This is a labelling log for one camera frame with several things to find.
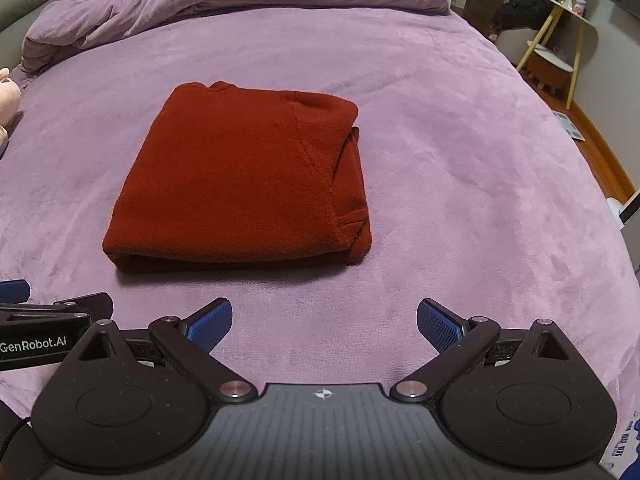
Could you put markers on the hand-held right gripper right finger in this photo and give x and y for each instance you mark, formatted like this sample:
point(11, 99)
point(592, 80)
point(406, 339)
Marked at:
point(440, 327)

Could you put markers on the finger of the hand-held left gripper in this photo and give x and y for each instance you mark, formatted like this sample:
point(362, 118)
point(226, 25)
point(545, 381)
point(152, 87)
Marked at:
point(75, 307)
point(12, 291)

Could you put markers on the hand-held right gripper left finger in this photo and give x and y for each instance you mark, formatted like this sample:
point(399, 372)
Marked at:
point(212, 322)

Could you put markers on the red knit sweater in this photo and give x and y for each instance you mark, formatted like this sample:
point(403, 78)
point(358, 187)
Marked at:
point(225, 175)

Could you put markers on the purple bed sheet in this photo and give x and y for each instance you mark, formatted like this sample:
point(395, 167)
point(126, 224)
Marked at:
point(450, 160)

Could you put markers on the pink plush toy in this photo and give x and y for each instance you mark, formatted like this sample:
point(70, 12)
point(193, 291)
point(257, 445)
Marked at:
point(7, 102)

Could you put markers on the white appliance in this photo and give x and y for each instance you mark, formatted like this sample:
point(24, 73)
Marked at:
point(619, 212)

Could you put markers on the blue white printed bag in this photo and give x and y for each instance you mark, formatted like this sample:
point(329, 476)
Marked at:
point(625, 445)

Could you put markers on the bathroom scale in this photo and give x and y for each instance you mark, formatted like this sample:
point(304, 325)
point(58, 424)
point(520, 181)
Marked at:
point(569, 125)

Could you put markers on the round brown footstool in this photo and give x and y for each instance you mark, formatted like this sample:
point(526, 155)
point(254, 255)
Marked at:
point(547, 72)

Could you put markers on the grey upholstered headboard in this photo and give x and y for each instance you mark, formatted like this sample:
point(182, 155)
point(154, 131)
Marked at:
point(25, 5)

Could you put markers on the yellow side table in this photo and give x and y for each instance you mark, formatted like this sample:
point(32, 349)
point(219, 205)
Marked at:
point(580, 55)

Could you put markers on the black bag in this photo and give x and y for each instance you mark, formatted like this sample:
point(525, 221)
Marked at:
point(520, 10)

